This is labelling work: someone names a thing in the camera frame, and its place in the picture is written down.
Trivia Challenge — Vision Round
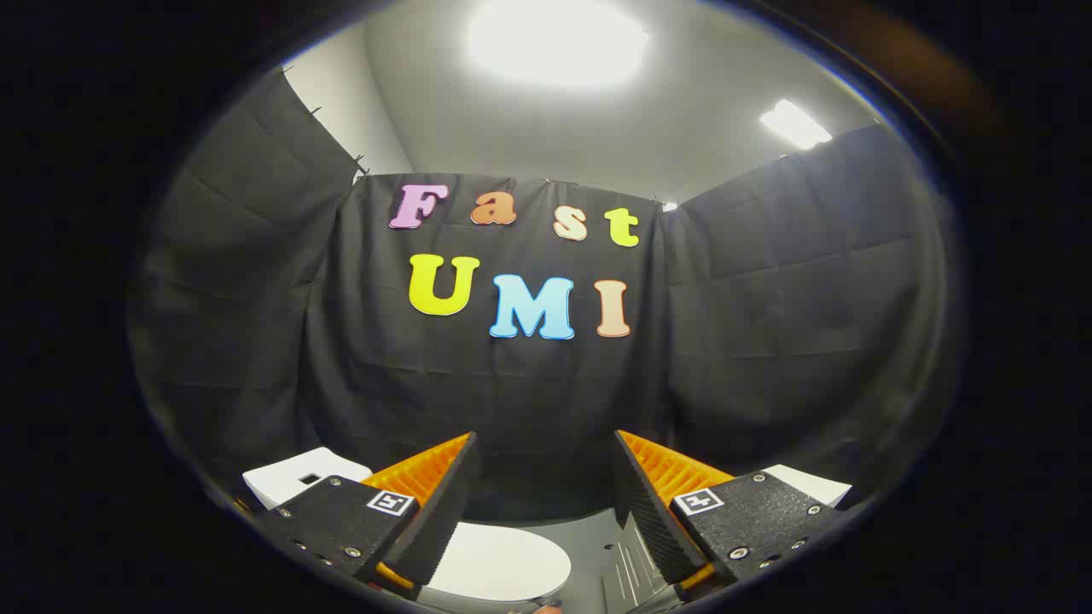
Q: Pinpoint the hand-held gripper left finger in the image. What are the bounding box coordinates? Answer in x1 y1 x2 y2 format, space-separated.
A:
254 432 479 598

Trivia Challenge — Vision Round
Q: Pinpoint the white toilet tank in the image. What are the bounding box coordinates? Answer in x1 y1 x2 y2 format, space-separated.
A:
241 446 374 511

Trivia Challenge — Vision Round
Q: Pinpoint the white drawer cabinet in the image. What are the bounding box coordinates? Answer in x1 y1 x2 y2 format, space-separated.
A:
597 463 854 611

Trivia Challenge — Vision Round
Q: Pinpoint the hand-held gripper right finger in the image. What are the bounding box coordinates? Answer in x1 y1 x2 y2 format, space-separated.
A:
612 430 848 598

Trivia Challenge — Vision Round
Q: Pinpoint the white toilet lid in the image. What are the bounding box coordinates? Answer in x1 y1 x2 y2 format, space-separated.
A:
422 522 572 605

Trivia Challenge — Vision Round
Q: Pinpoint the black backdrop cloth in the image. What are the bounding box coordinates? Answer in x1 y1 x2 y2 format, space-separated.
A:
128 68 952 525

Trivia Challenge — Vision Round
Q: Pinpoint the large round ceiling light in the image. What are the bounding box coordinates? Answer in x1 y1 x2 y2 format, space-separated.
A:
465 0 651 90

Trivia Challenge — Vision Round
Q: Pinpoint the small rectangular ceiling light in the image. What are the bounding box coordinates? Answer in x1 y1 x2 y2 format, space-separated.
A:
759 99 834 151

